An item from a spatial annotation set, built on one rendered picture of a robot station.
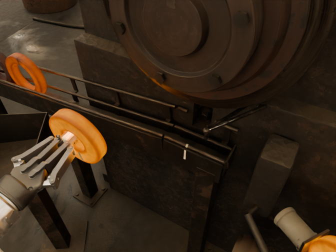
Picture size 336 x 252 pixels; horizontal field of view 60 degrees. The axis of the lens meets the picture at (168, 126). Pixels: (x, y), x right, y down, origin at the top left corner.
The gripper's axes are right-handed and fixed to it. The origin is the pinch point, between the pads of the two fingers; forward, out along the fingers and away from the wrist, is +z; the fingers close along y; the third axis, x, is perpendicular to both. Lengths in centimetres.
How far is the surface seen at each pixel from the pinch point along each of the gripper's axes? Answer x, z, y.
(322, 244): -11, 7, 58
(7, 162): -24.0, -7.4, -30.9
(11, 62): -11, 21, -56
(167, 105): -10.0, 27.6, 8.9
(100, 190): -84, 21, -31
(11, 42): -89, 104, -205
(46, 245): -83, -14, -34
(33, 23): -91, 140, -217
